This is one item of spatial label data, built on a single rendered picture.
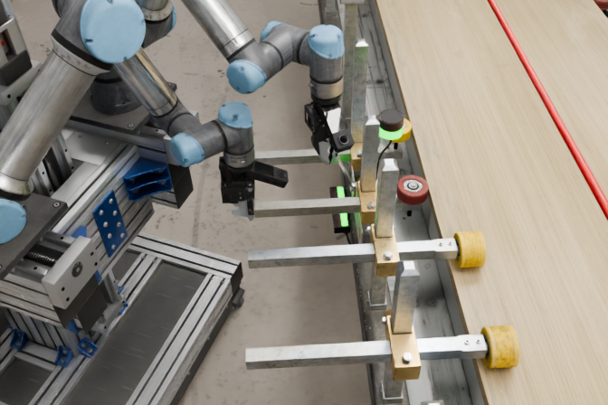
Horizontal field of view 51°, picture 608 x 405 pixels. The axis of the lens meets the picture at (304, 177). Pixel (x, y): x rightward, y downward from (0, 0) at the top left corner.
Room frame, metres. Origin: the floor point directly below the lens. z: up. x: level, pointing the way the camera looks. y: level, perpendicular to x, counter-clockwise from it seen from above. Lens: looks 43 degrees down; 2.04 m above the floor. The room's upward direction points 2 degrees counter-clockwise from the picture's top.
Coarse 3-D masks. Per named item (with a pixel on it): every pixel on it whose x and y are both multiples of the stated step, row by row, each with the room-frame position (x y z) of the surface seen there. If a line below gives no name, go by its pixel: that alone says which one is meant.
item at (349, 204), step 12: (264, 204) 1.17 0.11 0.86; (276, 204) 1.16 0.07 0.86; (288, 204) 1.16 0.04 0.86; (300, 204) 1.16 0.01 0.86; (312, 204) 1.16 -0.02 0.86; (324, 204) 1.16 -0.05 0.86; (336, 204) 1.16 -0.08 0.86; (348, 204) 1.16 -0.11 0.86; (396, 204) 1.16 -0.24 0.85; (408, 204) 1.15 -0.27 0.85; (420, 204) 1.16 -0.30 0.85; (264, 216) 1.15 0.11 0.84; (276, 216) 1.15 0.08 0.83
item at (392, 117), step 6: (384, 114) 1.22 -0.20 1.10; (390, 114) 1.22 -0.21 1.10; (396, 114) 1.22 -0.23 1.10; (384, 120) 1.19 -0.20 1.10; (390, 120) 1.19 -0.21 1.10; (396, 120) 1.19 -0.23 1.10; (378, 144) 1.19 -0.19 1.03; (390, 144) 1.21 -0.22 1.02; (384, 150) 1.21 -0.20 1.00; (378, 162) 1.21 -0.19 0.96
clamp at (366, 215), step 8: (360, 184) 1.22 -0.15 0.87; (376, 184) 1.24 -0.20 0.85; (360, 192) 1.19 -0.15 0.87; (368, 192) 1.19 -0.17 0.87; (376, 192) 1.19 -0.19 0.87; (360, 200) 1.16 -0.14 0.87; (368, 200) 1.16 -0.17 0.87; (360, 208) 1.15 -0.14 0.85; (360, 216) 1.14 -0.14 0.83; (368, 216) 1.12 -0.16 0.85
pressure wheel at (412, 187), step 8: (408, 176) 1.20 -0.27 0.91; (416, 176) 1.20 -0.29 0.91; (400, 184) 1.17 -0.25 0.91; (408, 184) 1.18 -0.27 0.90; (416, 184) 1.17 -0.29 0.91; (424, 184) 1.17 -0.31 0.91; (400, 192) 1.15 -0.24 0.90; (408, 192) 1.15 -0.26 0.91; (416, 192) 1.15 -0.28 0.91; (424, 192) 1.15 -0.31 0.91; (400, 200) 1.15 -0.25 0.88; (408, 200) 1.14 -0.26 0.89; (416, 200) 1.13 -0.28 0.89; (424, 200) 1.14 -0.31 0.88
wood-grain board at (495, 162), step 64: (384, 0) 2.18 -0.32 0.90; (448, 0) 2.16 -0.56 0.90; (512, 0) 2.15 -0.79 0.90; (576, 0) 2.13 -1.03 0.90; (448, 64) 1.73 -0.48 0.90; (512, 64) 1.72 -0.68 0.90; (576, 64) 1.71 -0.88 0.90; (448, 128) 1.41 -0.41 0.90; (512, 128) 1.40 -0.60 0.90; (576, 128) 1.39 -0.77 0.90; (448, 192) 1.15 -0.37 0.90; (512, 192) 1.14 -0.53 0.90; (576, 192) 1.13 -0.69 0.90; (512, 256) 0.93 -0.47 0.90; (576, 256) 0.93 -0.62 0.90; (512, 320) 0.76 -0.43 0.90; (576, 320) 0.75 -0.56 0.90; (512, 384) 0.61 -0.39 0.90; (576, 384) 0.61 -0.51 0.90
